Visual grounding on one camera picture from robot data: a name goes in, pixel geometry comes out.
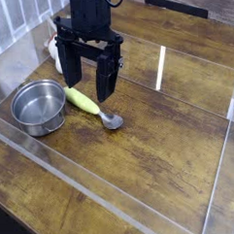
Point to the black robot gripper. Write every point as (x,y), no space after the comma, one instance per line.
(88,33)

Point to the small stainless steel pot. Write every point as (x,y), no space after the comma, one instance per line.
(38,107)

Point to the white and red toy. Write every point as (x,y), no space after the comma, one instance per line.
(50,44)

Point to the clear acrylic barrier walls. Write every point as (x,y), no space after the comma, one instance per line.
(158,155)

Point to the black strip on table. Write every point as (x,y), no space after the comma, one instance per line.
(179,7)

